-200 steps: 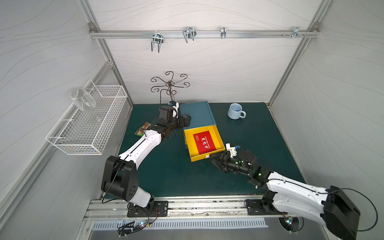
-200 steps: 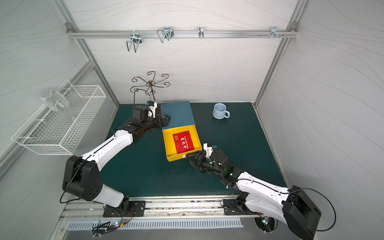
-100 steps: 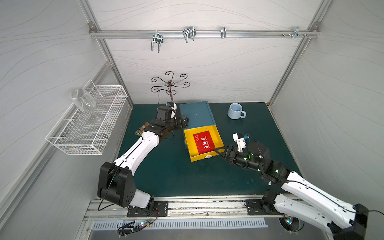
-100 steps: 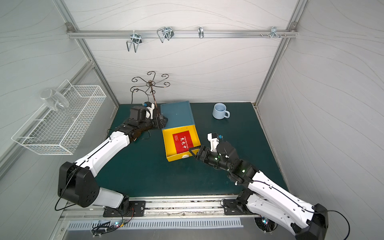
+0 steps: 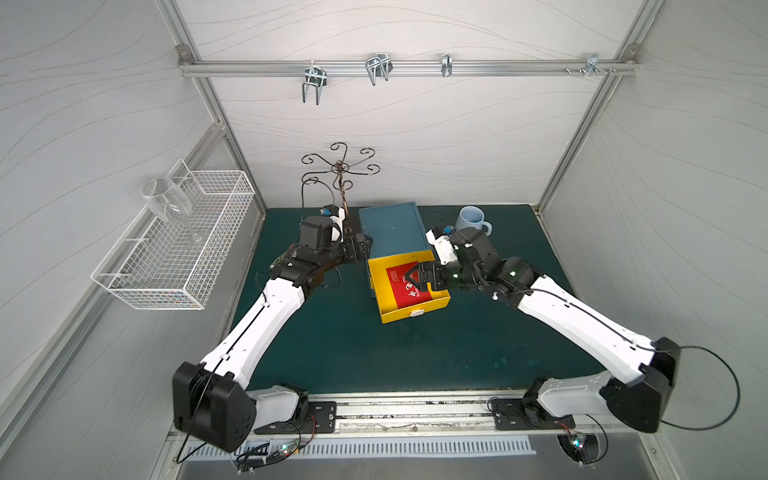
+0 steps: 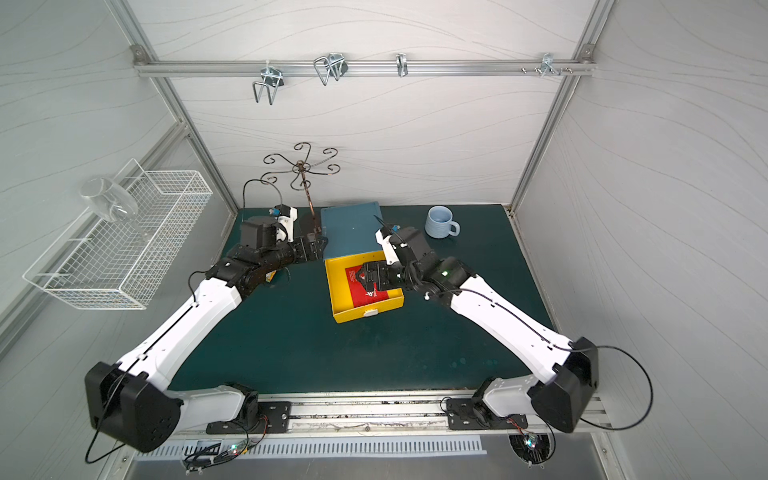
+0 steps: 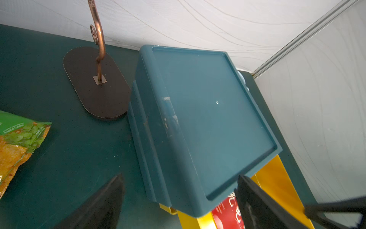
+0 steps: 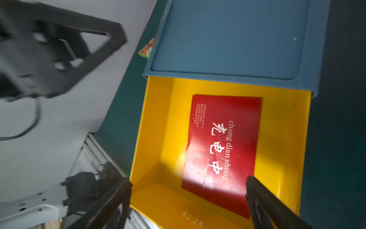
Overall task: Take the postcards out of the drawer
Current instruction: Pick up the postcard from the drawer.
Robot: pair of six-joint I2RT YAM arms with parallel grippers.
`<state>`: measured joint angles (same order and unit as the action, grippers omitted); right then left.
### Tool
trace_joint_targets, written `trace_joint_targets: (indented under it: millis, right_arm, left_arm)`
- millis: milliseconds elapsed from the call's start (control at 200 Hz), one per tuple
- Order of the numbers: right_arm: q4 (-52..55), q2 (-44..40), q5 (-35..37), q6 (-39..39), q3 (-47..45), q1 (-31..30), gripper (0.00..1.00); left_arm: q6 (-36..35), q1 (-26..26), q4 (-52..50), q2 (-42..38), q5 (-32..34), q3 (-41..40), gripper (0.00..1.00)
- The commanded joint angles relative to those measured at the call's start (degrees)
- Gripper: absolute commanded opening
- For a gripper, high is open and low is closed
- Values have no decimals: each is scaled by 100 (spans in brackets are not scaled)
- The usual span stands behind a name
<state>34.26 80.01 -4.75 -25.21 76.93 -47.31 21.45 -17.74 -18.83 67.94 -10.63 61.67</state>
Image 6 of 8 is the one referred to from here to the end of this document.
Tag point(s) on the clear wine glass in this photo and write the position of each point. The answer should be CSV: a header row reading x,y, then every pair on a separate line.
x,y
113,203

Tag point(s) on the aluminium top rail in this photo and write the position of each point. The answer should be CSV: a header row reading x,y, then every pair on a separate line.
x,y
357,68

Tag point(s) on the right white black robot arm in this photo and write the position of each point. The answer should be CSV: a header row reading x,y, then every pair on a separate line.
x,y
564,373

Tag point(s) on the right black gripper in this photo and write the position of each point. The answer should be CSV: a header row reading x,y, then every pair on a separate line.
x,y
380,274

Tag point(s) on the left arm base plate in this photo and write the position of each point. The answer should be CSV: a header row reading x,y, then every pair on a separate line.
x,y
270,417

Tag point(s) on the yellow top drawer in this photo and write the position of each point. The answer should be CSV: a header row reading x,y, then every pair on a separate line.
x,y
349,299

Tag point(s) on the bronze mug tree stand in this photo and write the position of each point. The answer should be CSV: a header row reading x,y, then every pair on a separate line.
x,y
302,170

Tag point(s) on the left controller wiring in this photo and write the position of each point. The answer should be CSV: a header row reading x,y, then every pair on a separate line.
x,y
222,450

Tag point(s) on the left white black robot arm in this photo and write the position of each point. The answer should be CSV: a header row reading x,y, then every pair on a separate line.
x,y
130,400

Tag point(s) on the metal wire hook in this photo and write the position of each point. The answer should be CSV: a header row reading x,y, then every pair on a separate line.
x,y
332,66

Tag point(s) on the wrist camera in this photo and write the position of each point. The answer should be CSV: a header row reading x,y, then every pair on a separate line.
x,y
383,237
285,218

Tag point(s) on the right round fan unit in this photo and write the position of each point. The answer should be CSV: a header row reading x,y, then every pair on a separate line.
x,y
533,449

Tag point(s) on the metal bracket with bolts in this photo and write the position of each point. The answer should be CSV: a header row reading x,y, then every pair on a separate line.
x,y
547,68

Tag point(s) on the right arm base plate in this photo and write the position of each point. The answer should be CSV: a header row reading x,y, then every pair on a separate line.
x,y
469,414

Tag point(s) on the light blue mug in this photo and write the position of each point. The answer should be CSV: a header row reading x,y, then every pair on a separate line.
x,y
440,224

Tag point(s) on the white vent strip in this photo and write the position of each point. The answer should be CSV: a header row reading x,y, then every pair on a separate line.
x,y
284,447

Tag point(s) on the teal drawer cabinet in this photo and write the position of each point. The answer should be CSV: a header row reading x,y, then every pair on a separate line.
x,y
351,230

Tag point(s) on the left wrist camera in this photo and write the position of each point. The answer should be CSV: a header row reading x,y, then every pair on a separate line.
x,y
285,218

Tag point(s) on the red postcard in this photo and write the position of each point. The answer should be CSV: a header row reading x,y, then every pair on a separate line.
x,y
359,295

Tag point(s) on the small metal clip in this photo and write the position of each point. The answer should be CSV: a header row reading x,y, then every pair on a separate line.
x,y
401,65

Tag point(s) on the metal double hook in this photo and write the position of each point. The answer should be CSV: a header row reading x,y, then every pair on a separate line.
x,y
267,87

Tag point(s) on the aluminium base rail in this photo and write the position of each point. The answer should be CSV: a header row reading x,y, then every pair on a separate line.
x,y
375,413

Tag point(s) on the white wire basket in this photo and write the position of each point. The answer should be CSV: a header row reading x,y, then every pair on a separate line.
x,y
97,264

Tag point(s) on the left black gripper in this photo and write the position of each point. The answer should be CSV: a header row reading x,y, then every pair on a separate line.
x,y
309,246

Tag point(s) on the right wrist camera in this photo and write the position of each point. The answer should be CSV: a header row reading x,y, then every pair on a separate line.
x,y
383,237

